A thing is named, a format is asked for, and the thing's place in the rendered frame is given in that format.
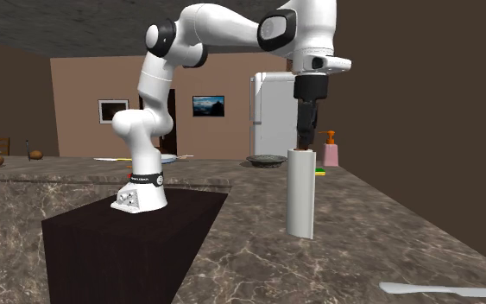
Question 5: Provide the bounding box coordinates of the pink soap dispenser orange pump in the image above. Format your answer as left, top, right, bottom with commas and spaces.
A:
318, 130, 339, 168

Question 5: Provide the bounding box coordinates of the white framed dark wall picture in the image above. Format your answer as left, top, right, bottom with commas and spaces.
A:
98, 98, 130, 125

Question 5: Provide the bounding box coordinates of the white paper towel roll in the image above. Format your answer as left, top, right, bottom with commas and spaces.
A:
285, 148, 318, 240

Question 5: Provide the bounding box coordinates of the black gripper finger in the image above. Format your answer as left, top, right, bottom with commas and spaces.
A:
296, 98, 320, 151

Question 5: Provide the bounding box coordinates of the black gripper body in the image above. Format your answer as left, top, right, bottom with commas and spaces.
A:
293, 73, 331, 102

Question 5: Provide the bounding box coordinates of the dark grey bowl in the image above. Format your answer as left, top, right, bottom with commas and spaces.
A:
245, 154, 288, 169

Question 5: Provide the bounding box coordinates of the dark robot stand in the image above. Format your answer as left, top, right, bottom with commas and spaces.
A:
41, 187, 230, 304

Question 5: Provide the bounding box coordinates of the white refrigerator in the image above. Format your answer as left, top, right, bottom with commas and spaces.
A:
249, 71, 300, 158

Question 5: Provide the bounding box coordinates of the blue landscape wall picture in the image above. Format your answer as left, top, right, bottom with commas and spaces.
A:
192, 95, 226, 118

